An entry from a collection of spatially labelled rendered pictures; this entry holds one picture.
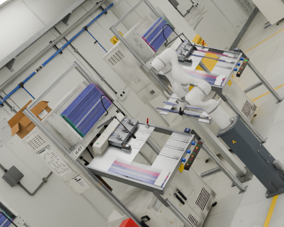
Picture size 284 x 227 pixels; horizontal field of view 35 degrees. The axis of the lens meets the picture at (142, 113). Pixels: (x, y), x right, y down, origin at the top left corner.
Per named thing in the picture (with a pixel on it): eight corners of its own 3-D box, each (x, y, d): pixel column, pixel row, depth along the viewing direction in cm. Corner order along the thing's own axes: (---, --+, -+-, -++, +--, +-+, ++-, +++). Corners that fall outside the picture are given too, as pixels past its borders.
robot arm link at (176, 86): (170, 74, 376) (190, 99, 390) (171, 64, 388) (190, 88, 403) (162, 79, 380) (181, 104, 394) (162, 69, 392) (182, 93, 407)
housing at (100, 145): (128, 125, 433) (126, 113, 424) (102, 159, 400) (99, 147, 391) (120, 123, 436) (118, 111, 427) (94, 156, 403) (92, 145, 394)
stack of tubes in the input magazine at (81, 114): (112, 102, 420) (93, 81, 415) (84, 136, 386) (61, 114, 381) (105, 107, 429) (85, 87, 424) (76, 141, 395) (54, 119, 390)
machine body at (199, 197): (221, 198, 439) (179, 153, 427) (194, 256, 392) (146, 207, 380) (176, 212, 485) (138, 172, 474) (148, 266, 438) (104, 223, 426)
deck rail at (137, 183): (164, 193, 361) (163, 188, 357) (162, 195, 359) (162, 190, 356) (88, 170, 389) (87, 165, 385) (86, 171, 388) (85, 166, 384)
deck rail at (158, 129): (194, 139, 407) (194, 134, 403) (194, 141, 406) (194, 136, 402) (125, 122, 435) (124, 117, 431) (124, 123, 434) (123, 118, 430)
